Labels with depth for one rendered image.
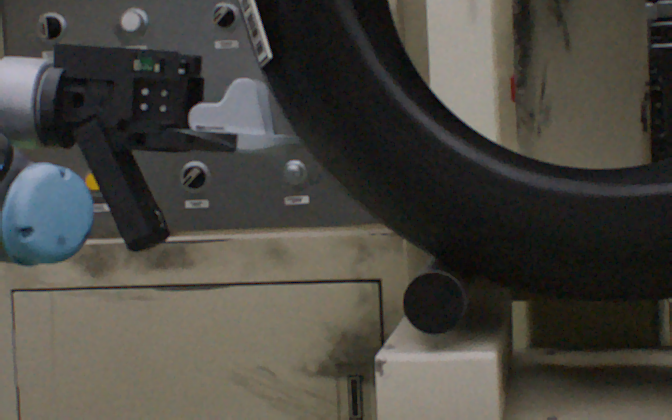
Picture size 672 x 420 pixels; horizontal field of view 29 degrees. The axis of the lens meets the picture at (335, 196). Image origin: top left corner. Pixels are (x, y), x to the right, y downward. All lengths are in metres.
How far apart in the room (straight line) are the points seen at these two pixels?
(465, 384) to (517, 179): 0.15
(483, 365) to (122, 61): 0.37
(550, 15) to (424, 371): 0.47
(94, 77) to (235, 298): 0.59
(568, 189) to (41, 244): 0.38
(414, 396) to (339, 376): 0.66
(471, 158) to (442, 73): 3.46
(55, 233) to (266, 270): 0.65
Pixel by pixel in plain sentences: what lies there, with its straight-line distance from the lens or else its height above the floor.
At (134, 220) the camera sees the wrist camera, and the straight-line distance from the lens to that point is 1.05.
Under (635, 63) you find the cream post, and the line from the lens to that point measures 1.28.
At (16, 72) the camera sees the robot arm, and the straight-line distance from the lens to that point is 1.08.
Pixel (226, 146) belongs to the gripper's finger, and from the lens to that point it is 1.02.
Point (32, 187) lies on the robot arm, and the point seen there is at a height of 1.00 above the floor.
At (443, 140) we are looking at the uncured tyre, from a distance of 0.90.
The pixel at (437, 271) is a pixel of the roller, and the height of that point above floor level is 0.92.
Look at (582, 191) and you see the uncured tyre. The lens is 0.90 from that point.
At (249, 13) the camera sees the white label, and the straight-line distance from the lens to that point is 0.94.
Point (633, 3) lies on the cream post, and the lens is 1.28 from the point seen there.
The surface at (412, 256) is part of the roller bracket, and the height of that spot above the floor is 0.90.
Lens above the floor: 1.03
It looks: 3 degrees down
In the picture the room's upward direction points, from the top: 3 degrees counter-clockwise
